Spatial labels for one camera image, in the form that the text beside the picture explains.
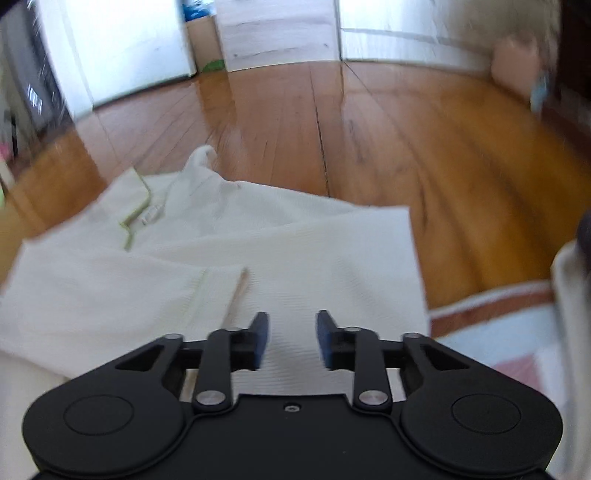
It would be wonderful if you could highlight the plastic wrapped mattress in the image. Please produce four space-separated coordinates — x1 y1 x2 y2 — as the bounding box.
0 0 77 155

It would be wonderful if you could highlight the pink case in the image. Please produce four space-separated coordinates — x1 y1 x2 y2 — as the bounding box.
489 33 551 99

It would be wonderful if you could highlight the cardboard box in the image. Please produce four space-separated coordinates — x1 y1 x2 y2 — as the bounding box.
185 14 228 75

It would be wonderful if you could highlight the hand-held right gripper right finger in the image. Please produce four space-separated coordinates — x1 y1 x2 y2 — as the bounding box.
315 309 472 413

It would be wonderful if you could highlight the blue plastic bag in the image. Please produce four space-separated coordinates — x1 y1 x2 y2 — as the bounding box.
181 0 217 23

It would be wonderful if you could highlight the cream waffle pajama top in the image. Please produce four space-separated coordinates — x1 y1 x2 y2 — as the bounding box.
0 144 433 409

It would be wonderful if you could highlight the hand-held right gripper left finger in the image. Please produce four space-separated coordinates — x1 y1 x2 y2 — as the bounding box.
115 311 270 414

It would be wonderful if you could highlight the checkered pastel rug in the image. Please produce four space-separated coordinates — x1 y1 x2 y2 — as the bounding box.
428 281 566 407

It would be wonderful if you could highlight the blue spray bottle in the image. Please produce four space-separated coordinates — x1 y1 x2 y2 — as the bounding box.
529 74 554 115

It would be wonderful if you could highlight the black garment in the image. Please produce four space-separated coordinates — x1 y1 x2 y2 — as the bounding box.
576 215 591 259

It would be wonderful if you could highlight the light wood wardrobe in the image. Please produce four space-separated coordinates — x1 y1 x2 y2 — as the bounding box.
338 0 511 77

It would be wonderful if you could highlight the light wood cabinet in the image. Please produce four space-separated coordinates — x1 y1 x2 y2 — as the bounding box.
213 0 341 73

